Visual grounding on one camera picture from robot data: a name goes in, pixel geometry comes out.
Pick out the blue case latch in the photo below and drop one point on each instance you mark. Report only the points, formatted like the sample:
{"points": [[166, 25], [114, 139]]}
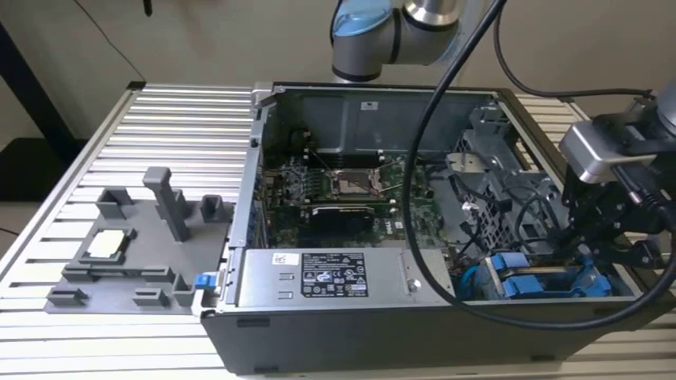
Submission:
{"points": [[203, 281]]}

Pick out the grey metal disk bay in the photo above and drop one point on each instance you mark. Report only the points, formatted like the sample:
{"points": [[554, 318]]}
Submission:
{"points": [[497, 287]]}

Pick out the black graphics card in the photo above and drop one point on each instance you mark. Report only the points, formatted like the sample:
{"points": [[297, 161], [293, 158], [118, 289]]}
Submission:
{"points": [[354, 221]]}

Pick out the grey perforated drive cage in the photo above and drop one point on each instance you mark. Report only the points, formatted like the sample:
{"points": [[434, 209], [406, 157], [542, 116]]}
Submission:
{"points": [[491, 186]]}

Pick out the CPU socket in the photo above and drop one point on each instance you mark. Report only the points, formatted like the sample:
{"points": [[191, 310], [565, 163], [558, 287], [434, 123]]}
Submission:
{"points": [[349, 188]]}

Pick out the black desk frame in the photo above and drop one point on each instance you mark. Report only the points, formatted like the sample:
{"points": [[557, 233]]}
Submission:
{"points": [[37, 166]]}

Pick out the green motherboard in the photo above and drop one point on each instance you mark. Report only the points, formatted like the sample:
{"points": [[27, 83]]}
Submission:
{"points": [[434, 221]]}

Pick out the grey parts rack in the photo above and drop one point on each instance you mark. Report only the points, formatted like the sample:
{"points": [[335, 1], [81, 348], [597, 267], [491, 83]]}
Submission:
{"points": [[154, 253]]}

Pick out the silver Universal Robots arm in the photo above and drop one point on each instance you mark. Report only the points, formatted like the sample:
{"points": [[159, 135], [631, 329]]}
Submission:
{"points": [[359, 51]]}

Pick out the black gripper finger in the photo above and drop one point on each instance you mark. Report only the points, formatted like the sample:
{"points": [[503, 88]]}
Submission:
{"points": [[642, 253], [573, 235]]}

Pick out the installed blue disk carrier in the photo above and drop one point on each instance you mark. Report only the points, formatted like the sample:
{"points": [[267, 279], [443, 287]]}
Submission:
{"points": [[523, 287]]}

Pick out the black RAM slot bank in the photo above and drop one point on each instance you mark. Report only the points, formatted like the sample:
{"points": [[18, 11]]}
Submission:
{"points": [[349, 158]]}

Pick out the silver CPU chip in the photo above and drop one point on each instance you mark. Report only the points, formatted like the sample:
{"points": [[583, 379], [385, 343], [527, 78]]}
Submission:
{"points": [[109, 242]]}

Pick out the black open PC case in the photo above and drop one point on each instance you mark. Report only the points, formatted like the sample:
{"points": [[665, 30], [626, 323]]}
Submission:
{"points": [[317, 344]]}

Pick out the silver power supply unit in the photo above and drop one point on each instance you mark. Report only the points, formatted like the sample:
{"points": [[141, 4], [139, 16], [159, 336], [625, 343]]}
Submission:
{"points": [[265, 277]]}

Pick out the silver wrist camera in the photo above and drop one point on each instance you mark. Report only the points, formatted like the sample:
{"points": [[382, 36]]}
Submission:
{"points": [[597, 154]]}

